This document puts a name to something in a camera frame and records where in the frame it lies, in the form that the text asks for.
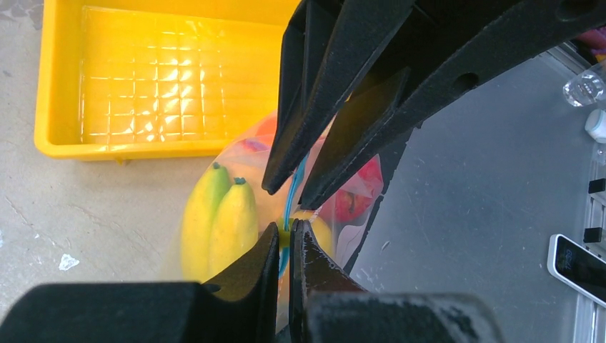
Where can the red apple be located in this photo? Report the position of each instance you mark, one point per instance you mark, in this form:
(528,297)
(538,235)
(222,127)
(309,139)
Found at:
(356,196)

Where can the clear zip top bag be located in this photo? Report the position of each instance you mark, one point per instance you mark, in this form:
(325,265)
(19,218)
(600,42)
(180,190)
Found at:
(247,157)

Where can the white bottle cap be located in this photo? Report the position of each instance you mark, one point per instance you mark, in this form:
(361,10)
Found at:
(595,125)

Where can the aluminium rail frame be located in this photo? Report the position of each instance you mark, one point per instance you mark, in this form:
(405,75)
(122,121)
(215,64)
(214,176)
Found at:
(579,319)

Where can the yellow plastic tray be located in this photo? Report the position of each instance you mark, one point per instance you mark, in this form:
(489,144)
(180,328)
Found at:
(153,79)

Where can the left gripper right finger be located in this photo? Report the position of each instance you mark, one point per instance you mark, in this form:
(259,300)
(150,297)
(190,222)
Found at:
(327,305)

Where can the orange fruit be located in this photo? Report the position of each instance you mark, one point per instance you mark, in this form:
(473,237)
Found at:
(266,130)

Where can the clear plastic bottle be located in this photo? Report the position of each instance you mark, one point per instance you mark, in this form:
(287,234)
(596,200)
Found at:
(587,88)

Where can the white smartphone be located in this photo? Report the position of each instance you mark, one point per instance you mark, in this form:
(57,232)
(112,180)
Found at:
(577,267)

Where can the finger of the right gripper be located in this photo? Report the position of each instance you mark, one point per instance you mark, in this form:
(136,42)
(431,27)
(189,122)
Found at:
(327,48)
(483,40)

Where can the yellow banana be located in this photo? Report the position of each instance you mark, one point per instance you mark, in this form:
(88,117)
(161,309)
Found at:
(219,224)

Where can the yellow lemon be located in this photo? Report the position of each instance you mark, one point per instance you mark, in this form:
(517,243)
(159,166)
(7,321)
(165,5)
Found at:
(321,229)

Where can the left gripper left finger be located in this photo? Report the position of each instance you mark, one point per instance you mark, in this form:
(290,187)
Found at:
(237,305)

